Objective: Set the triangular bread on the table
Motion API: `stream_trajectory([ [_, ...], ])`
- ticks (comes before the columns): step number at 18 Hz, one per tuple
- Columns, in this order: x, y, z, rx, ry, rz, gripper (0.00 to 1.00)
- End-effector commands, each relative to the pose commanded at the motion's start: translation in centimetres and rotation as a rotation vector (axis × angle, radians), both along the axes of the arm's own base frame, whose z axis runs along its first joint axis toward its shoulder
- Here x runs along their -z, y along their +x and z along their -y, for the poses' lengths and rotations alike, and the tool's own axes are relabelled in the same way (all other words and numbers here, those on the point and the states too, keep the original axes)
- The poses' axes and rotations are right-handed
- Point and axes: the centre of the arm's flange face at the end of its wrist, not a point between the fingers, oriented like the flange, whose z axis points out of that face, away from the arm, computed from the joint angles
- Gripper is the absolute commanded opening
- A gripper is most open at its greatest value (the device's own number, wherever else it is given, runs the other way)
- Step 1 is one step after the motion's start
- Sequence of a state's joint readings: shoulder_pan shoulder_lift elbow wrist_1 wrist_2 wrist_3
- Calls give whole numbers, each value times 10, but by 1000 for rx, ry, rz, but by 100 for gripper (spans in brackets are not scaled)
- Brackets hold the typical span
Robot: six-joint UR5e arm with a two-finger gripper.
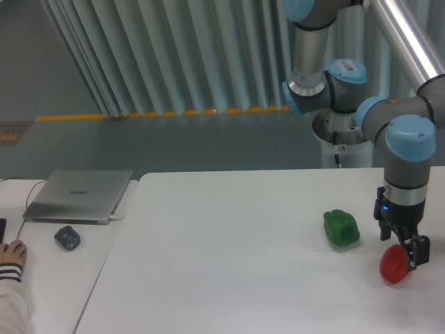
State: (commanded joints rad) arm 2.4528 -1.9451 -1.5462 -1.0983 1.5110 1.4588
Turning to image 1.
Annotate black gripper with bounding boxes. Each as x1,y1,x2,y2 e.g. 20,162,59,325
373,186,430,271

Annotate red bell pepper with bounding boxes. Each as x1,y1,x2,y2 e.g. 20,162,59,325
379,244,408,284

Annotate beige sleeved forearm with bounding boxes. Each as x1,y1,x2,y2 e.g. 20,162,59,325
1,263,29,333

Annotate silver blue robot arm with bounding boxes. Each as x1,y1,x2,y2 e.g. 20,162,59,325
282,1,444,271

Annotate person's hand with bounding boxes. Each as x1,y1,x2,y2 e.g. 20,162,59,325
1,240,27,278

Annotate green bell pepper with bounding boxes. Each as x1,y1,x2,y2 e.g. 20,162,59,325
323,209,360,248

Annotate silver closed laptop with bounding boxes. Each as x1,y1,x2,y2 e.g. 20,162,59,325
23,170,132,225

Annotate black phone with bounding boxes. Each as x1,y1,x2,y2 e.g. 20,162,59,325
0,218,7,244

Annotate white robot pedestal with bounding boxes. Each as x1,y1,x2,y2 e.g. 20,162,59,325
312,108,373,168

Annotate black base cable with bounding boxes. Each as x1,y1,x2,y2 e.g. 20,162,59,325
332,130,343,169

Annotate grey laptop cable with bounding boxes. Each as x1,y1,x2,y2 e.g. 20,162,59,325
0,177,48,241

